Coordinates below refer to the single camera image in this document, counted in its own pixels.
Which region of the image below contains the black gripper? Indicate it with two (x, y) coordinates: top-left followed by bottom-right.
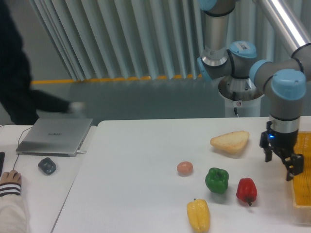
(259, 121), (304, 181)

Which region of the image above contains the triangular bread slice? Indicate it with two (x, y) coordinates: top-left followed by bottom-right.
(210, 131), (249, 154)

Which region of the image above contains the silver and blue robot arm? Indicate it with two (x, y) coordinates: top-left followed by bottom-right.
(197, 0), (311, 181)

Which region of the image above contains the white striped sleeve forearm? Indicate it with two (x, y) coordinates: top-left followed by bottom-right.
(0, 182), (27, 233)

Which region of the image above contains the yellow woven basket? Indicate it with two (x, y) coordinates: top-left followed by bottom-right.
(292, 131), (311, 208)

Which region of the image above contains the person's hand on mouse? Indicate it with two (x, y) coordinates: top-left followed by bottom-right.
(0, 170), (22, 185)

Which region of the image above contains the red bell pepper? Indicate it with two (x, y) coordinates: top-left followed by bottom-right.
(236, 178), (257, 206)

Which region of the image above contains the green bell pepper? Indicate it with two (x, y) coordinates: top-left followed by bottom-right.
(205, 167), (229, 194)

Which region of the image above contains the brown egg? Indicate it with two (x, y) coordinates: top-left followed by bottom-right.
(176, 161), (193, 175)

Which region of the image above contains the yellow bell pepper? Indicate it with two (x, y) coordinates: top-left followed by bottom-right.
(187, 199), (210, 233)

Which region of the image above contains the grey folding screen partition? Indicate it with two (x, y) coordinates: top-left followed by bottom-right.
(28, 0), (292, 83)

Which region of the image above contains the silver Huawei laptop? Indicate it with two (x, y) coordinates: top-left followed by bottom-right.
(16, 118), (93, 157)

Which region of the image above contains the white side table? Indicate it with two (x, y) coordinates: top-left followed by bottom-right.
(0, 125), (97, 233)

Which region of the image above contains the person in black clothes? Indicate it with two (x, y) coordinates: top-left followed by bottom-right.
(0, 0), (85, 125)

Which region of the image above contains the black phone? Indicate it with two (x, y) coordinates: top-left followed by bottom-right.
(0, 151), (5, 176)

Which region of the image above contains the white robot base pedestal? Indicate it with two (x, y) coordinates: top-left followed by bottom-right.
(218, 76), (264, 117)

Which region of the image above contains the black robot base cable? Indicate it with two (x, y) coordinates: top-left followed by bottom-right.
(232, 91), (240, 118)

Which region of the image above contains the grey mouse cable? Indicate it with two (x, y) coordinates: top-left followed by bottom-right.
(0, 123), (34, 171)

